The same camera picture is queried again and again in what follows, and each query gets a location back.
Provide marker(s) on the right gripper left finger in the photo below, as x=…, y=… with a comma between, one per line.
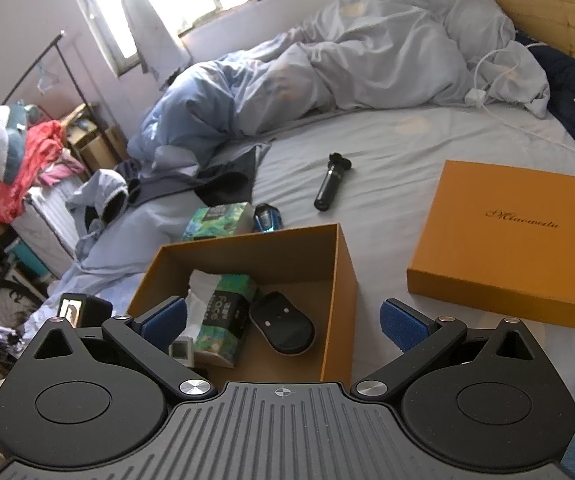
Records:
x=145, y=340

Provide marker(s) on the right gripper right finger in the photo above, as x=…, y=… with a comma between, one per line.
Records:
x=423, y=342

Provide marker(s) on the orange box lid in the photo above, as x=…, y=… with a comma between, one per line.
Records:
x=500, y=239

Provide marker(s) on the green tissue pack in box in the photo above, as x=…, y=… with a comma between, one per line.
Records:
x=218, y=319

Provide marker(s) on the white radiator heater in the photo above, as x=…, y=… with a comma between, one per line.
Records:
x=47, y=227

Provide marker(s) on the grey jacket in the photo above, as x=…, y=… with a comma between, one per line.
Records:
x=110, y=193

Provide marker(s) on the black computer mouse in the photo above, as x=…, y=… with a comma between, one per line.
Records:
x=286, y=328

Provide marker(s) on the green tissue pack on bed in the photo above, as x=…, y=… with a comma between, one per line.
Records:
x=220, y=221

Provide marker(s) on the pink garment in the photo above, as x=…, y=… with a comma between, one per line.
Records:
x=65, y=166

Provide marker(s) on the brown cardboard boxes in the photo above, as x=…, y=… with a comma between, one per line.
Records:
x=93, y=142

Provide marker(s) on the black blue car key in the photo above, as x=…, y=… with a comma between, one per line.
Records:
x=267, y=218

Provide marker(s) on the white teal pillow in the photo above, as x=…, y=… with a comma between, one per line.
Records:
x=15, y=120

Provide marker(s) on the white charger plug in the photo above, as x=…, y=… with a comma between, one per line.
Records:
x=476, y=97

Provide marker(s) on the white hanging curtain cloth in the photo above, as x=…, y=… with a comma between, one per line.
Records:
x=160, y=55

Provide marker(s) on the grey blue duvet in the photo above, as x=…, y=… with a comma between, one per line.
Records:
x=349, y=55

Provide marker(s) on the black cylindrical handle tool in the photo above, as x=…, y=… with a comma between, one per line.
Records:
x=337, y=166

